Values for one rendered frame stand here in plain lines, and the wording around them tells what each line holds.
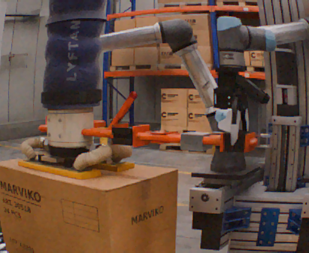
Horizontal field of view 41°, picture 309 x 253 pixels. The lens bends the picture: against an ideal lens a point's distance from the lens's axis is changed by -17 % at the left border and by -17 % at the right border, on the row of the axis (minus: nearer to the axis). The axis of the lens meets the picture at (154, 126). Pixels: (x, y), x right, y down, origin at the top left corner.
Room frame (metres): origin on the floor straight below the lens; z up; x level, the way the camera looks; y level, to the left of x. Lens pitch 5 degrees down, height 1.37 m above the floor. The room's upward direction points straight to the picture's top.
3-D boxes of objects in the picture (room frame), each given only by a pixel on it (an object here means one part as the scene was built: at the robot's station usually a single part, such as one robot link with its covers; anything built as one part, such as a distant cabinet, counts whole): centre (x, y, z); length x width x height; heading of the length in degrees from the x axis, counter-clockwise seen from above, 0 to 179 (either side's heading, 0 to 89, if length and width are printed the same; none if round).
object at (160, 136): (1.59, 0.05, 1.22); 0.93 x 0.30 x 0.04; 59
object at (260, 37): (1.33, -0.31, 1.52); 0.11 x 0.11 x 0.08; 15
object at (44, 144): (1.59, 0.28, 1.15); 0.34 x 0.25 x 0.06; 59
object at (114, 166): (1.67, 0.23, 1.11); 0.34 x 0.10 x 0.05; 59
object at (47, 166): (1.50, 0.33, 1.11); 0.34 x 0.10 x 0.05; 59
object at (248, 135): (1.27, -0.23, 1.21); 0.08 x 0.07 x 0.05; 59
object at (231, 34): (1.29, -0.22, 1.52); 0.09 x 0.08 x 0.11; 105
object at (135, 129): (1.46, 0.07, 1.22); 0.10 x 0.08 x 0.06; 149
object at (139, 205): (1.58, 0.28, 0.89); 0.60 x 0.40 x 0.40; 59
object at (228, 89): (1.29, -0.21, 1.36); 0.09 x 0.08 x 0.12; 59
